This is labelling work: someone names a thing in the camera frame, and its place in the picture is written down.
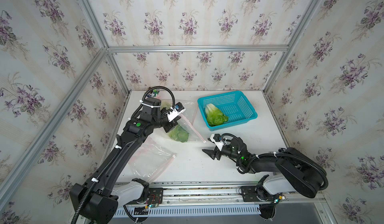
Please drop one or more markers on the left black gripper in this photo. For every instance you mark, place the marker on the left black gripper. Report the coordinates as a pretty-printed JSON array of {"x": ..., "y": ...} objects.
[{"x": 170, "y": 125}]

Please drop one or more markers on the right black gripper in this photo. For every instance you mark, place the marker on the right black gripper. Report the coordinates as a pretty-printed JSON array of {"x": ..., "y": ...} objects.
[{"x": 212, "y": 154}]

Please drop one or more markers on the zip-top bag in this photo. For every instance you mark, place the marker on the zip-top bag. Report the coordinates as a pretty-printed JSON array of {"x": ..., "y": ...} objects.
[
  {"x": 194, "y": 135},
  {"x": 191, "y": 109},
  {"x": 149, "y": 162}
]

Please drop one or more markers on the chinese cabbage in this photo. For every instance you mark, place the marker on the chinese cabbage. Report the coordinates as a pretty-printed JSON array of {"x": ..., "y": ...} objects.
[
  {"x": 166, "y": 105},
  {"x": 214, "y": 116},
  {"x": 179, "y": 134}
]

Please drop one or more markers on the teal plastic basket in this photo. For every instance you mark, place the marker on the teal plastic basket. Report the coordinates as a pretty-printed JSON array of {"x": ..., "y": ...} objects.
[{"x": 234, "y": 105}]

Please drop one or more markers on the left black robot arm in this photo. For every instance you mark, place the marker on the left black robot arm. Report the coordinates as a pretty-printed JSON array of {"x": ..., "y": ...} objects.
[{"x": 97, "y": 199}]

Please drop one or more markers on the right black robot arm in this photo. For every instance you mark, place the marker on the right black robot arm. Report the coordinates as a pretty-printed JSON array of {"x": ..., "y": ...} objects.
[{"x": 286, "y": 171}]

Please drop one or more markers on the grey block with black device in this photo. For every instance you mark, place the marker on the grey block with black device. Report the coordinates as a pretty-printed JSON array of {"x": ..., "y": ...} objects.
[{"x": 281, "y": 150}]

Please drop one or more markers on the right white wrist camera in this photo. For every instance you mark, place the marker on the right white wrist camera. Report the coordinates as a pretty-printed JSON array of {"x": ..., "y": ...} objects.
[{"x": 218, "y": 141}]

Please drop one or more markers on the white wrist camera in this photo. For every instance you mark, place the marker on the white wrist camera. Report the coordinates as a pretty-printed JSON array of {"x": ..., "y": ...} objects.
[
  {"x": 175, "y": 111},
  {"x": 218, "y": 141}
]

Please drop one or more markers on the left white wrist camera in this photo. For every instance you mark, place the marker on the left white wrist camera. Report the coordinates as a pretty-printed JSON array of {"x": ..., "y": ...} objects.
[{"x": 175, "y": 111}]

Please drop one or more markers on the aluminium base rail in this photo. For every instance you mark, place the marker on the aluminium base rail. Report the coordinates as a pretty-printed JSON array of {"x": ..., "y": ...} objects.
[{"x": 201, "y": 193}]

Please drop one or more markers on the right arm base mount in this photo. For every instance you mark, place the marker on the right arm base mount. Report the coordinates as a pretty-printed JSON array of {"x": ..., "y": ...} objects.
[{"x": 258, "y": 193}]

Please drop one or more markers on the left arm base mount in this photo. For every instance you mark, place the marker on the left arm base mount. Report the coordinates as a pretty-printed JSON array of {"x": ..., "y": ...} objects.
[{"x": 149, "y": 195}]

